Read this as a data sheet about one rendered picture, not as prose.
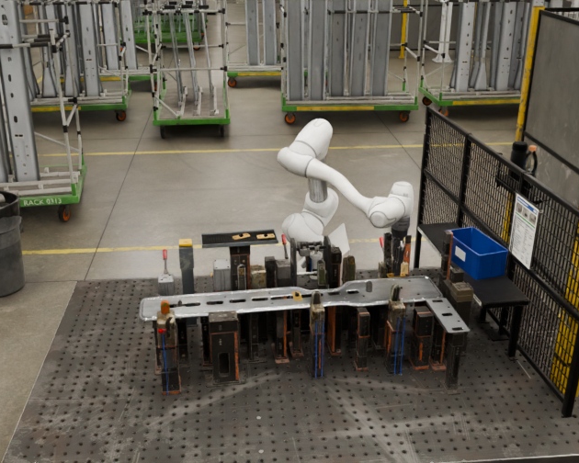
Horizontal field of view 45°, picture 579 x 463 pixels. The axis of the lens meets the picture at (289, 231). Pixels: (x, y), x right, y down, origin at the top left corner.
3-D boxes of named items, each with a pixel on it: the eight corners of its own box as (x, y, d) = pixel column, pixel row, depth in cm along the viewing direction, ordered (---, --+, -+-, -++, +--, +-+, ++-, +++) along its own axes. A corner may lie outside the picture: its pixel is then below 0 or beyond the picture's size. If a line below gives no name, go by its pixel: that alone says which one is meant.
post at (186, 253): (183, 328, 349) (177, 249, 331) (183, 320, 356) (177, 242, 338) (198, 326, 350) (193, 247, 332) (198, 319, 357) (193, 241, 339)
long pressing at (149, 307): (138, 324, 297) (138, 321, 296) (140, 299, 317) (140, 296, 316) (446, 299, 317) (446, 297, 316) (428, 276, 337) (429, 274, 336)
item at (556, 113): (581, 324, 485) (640, 29, 404) (561, 325, 483) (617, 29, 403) (509, 243, 607) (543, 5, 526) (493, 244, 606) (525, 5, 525)
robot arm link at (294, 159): (302, 167, 319) (317, 146, 324) (270, 154, 327) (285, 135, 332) (306, 185, 330) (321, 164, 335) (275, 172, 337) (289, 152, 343)
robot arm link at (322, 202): (300, 223, 395) (320, 195, 404) (324, 234, 389) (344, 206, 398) (287, 137, 330) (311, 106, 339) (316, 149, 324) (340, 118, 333)
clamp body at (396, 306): (386, 378, 311) (391, 310, 297) (379, 362, 322) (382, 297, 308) (405, 375, 312) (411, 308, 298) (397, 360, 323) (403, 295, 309)
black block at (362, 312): (356, 375, 313) (358, 319, 301) (350, 361, 322) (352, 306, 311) (372, 373, 314) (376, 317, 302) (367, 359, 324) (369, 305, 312)
